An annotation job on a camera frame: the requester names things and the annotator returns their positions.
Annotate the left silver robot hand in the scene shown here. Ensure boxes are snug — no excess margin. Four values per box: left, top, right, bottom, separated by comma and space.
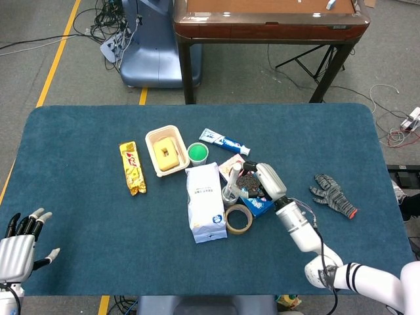
0, 207, 62, 284

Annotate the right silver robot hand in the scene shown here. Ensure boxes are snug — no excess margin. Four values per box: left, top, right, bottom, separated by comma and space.
241, 161, 287, 202

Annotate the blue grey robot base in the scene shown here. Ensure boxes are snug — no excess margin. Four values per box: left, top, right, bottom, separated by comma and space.
119, 0, 203, 89

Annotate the grey blue own robot base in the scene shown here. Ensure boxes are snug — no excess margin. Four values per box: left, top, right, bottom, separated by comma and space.
136, 295, 278, 315

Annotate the blue white toothpaste tube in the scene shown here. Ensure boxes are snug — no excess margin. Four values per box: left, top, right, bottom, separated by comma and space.
199, 127, 251, 156

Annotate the blue cookie box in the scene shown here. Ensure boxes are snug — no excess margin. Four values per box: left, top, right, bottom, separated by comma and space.
237, 175, 276, 219

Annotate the clear plastic cup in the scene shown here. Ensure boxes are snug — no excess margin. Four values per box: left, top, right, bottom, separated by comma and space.
221, 186, 241, 207

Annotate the pink white snack packet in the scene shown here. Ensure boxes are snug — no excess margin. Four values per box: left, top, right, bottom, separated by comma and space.
218, 153, 247, 182

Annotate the grey striped work glove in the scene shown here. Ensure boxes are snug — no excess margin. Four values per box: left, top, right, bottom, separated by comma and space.
309, 173, 359, 220

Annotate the yellow packing tape roll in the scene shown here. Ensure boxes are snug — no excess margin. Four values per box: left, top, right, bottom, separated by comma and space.
224, 203, 254, 235

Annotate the white paper bag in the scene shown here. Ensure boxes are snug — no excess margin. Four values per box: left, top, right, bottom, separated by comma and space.
185, 162, 228, 244

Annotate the white cup green lid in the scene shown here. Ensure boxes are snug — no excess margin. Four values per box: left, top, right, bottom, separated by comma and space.
186, 142, 209, 167

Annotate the blue carpet table cover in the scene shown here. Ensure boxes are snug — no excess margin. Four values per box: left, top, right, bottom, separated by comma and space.
0, 103, 415, 297

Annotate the yellow sponge block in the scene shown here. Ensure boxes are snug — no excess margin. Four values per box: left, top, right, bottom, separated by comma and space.
153, 136, 180, 171

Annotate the yellow green packet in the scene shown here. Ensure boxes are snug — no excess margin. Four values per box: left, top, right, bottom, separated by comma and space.
275, 293, 303, 311

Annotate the black tripod stand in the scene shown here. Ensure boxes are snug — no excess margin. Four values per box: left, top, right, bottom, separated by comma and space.
274, 44, 346, 85

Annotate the beige plastic food container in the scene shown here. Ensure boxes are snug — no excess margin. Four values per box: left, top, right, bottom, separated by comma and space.
145, 125, 191, 178

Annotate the yellow foil snack packet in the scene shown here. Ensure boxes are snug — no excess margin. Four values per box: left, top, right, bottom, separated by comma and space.
118, 140, 148, 196

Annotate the white power strip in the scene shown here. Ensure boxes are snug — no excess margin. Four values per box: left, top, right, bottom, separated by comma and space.
400, 106, 420, 131

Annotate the brown mahjong table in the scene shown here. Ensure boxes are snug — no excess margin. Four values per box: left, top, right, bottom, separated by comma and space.
173, 0, 371, 105

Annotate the white floor device with plugs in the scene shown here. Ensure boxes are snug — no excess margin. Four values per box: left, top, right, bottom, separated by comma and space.
99, 32, 124, 64

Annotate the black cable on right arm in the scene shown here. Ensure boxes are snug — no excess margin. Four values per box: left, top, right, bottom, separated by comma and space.
312, 222, 339, 315

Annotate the red floor cable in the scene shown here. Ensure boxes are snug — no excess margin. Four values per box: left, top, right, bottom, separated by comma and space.
386, 129, 418, 149

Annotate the white floor cable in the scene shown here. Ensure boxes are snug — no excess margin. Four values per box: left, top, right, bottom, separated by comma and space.
369, 83, 402, 114

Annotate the black floor cable bundle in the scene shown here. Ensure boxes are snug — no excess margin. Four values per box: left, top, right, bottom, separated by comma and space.
72, 0, 132, 73

